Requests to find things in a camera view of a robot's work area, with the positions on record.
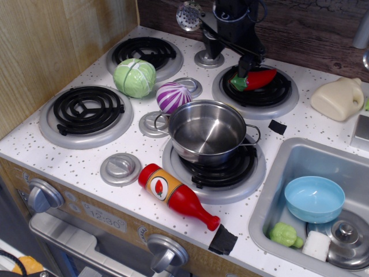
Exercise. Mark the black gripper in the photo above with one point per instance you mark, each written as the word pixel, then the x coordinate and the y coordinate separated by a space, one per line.
pixel 220 30

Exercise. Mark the red toy chili pepper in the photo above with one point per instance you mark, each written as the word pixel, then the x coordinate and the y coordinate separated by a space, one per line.
pixel 254 80

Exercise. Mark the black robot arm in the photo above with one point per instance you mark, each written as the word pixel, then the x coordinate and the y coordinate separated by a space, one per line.
pixel 237 8

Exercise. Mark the back grey stove knob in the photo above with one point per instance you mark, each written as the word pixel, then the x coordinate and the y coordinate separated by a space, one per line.
pixel 203 59

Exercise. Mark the grey stove knob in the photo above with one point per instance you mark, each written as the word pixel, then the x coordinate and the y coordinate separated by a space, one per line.
pixel 120 169
pixel 193 85
pixel 203 59
pixel 151 124

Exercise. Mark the middle grey stove knob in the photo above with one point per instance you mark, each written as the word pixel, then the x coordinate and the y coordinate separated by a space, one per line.
pixel 193 85

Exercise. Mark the hanging metal strainer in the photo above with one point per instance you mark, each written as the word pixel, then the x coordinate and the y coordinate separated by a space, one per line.
pixel 187 16

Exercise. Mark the back right black burner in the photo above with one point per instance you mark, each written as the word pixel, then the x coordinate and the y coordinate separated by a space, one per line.
pixel 274 100

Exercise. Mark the black burner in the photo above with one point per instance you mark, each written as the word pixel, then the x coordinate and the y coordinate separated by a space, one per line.
pixel 226 183
pixel 274 100
pixel 163 55
pixel 86 117

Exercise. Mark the back left black burner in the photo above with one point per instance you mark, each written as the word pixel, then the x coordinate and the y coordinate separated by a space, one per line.
pixel 163 55

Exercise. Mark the purple striped toy onion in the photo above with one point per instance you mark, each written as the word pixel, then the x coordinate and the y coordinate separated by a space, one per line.
pixel 172 95

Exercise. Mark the stainless steel pot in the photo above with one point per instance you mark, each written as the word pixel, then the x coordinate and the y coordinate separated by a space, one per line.
pixel 206 132

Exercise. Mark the small black tape square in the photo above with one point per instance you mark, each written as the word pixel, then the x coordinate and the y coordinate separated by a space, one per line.
pixel 277 127

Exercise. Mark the green toy cabbage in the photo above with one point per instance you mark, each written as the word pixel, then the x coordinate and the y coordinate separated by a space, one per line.
pixel 134 77

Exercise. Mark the centre grey stove knob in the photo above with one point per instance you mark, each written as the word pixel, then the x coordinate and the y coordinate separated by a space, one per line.
pixel 151 124

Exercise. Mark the cream toy jug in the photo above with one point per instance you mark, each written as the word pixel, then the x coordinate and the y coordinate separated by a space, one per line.
pixel 340 99

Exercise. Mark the grey sink basin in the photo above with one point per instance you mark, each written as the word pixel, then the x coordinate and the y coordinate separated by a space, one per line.
pixel 299 157

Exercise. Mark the front right black burner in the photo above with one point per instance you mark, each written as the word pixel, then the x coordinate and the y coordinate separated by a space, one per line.
pixel 226 183

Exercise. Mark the silver faucet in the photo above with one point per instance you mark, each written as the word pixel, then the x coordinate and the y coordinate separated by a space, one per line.
pixel 360 40

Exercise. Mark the red toy ketchup bottle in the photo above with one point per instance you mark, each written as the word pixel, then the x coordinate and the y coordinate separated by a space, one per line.
pixel 175 195

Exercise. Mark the front left black burner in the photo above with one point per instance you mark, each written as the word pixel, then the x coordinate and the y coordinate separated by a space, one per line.
pixel 86 117

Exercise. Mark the silver faucet base block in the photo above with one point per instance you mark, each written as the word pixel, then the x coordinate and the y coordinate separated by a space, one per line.
pixel 361 133

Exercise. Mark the front grey stove knob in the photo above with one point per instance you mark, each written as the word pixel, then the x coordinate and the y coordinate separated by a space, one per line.
pixel 120 169

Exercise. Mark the light blue bowl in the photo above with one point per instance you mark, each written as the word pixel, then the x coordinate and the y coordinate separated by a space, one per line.
pixel 314 199

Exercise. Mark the green toy vegetable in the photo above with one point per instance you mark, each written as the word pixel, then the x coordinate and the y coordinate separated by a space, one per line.
pixel 286 235

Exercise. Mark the oven clock display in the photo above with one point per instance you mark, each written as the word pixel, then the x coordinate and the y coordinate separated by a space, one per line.
pixel 105 217

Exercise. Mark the white cylinder toy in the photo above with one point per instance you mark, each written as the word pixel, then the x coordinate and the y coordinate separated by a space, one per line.
pixel 317 245

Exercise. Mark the right oven knob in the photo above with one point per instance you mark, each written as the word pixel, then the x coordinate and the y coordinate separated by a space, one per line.
pixel 166 252

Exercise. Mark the oven knob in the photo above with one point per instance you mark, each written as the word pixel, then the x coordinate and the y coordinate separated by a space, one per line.
pixel 43 196
pixel 166 252

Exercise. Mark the steel pot lid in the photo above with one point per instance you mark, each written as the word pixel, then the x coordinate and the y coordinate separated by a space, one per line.
pixel 349 240

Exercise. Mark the left oven knob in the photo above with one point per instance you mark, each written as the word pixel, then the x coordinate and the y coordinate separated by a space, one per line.
pixel 43 196

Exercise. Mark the orange object bottom left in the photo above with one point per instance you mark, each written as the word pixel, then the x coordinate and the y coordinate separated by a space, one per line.
pixel 31 265

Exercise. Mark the grey oven door handle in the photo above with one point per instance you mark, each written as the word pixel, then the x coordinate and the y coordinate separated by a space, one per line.
pixel 90 252

